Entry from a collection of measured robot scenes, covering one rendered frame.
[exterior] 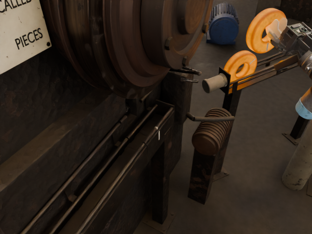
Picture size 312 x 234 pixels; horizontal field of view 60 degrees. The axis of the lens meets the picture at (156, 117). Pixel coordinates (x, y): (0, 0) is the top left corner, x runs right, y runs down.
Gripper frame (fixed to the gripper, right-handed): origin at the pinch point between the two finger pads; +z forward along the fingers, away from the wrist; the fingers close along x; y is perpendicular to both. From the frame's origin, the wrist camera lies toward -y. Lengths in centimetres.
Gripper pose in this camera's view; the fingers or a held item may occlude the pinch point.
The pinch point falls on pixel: (267, 26)
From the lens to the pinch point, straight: 108.8
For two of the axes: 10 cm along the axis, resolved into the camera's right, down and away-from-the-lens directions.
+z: -4.2, -7.7, 4.8
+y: 1.2, -5.7, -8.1
